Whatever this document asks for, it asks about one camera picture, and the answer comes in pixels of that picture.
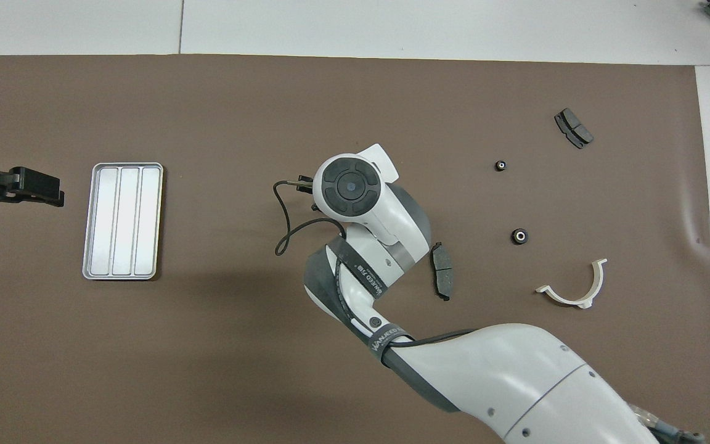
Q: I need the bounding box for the silver metal tray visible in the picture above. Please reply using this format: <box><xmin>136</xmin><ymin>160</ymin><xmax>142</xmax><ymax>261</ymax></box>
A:
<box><xmin>82</xmin><ymin>162</ymin><xmax>165</xmax><ymax>281</ymax></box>

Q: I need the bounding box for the long grey brake pad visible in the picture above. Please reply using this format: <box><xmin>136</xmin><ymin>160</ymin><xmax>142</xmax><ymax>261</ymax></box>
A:
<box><xmin>430</xmin><ymin>242</ymin><xmax>455</xmax><ymax>302</ymax></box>

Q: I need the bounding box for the brown table mat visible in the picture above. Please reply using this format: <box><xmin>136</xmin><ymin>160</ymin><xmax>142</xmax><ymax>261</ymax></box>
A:
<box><xmin>0</xmin><ymin>54</ymin><xmax>710</xmax><ymax>444</ymax></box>

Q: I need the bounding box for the white curved plastic bracket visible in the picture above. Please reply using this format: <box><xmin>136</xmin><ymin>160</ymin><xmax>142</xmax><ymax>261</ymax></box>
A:
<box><xmin>535</xmin><ymin>258</ymin><xmax>608</xmax><ymax>310</ymax></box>

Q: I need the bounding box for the black printed arm strap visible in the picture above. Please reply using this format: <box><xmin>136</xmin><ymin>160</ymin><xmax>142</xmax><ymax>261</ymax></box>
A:
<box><xmin>327</xmin><ymin>237</ymin><xmax>390</xmax><ymax>300</ymax></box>
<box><xmin>369</xmin><ymin>322</ymin><xmax>416</xmax><ymax>360</ymax></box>

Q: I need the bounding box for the short grey brake pad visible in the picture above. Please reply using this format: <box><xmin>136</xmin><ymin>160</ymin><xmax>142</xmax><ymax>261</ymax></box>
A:
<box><xmin>554</xmin><ymin>108</ymin><xmax>595</xmax><ymax>150</ymax></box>

